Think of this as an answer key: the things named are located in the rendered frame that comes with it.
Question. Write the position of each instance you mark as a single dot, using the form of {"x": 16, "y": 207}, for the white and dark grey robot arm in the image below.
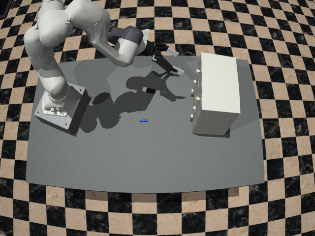
{"x": 54, "y": 24}

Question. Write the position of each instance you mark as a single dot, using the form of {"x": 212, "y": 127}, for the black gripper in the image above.
{"x": 154, "y": 49}

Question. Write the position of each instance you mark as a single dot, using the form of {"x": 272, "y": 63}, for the white chest of drawers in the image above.
{"x": 220, "y": 94}

